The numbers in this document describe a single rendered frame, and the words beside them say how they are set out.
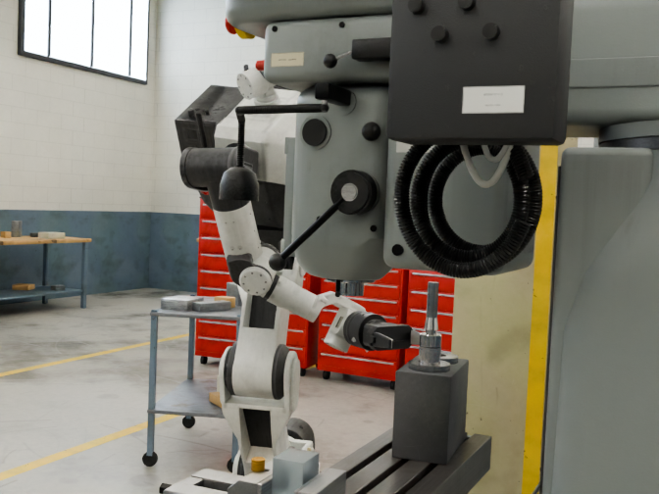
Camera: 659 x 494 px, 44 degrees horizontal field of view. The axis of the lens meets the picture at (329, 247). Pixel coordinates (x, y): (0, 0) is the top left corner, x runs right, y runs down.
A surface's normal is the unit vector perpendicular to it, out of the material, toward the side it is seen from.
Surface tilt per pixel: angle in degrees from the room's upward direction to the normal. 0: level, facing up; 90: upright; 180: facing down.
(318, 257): 118
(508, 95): 90
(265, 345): 60
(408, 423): 90
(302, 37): 90
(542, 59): 90
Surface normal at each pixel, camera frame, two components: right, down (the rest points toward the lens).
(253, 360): -0.15, -0.46
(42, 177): 0.90, 0.06
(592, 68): -0.44, 0.03
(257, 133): -0.28, -0.22
